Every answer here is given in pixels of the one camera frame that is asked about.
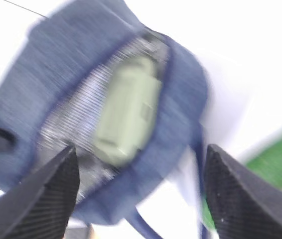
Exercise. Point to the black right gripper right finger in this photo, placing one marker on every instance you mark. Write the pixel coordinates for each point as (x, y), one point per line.
(242, 205)

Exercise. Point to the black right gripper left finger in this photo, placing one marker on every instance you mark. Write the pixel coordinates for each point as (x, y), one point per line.
(40, 207)

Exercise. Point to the green cucumber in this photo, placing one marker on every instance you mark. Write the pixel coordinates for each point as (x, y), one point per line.
(267, 165)

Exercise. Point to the dark blue lunch bag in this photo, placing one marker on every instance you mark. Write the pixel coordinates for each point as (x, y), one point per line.
(53, 96)

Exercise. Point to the glass container green lid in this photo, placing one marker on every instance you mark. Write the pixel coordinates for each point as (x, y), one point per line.
(129, 112)

